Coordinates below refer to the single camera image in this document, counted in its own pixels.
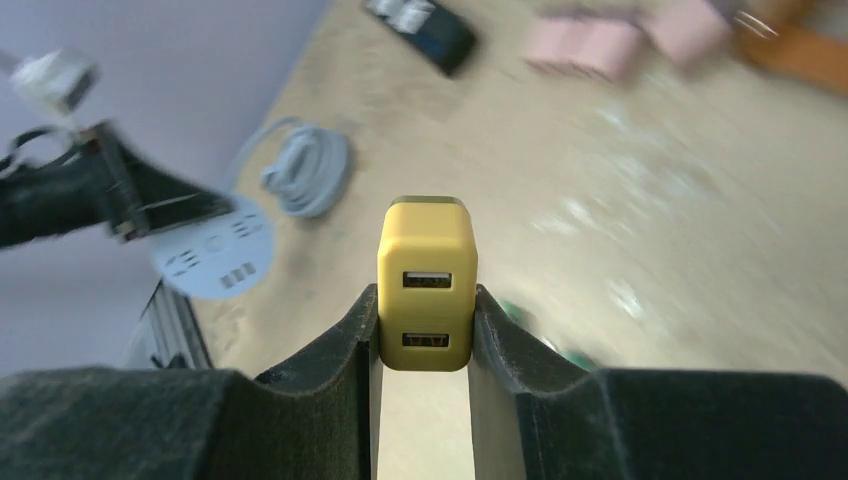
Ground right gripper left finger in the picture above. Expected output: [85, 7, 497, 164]
[1, 286, 379, 479]

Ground green plug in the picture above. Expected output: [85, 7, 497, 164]
[561, 350, 599, 371]

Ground wooden shelf rack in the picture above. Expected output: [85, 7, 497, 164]
[734, 1, 847, 96]

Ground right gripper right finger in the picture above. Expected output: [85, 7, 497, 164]
[472, 287, 847, 479]

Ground round white socket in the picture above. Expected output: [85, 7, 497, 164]
[150, 194, 274, 300]

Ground black power strip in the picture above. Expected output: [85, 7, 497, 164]
[362, 0, 478, 77]

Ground aluminium rail frame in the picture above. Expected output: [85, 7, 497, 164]
[120, 282, 213, 370]

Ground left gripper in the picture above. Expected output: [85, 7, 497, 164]
[1, 122, 236, 249]

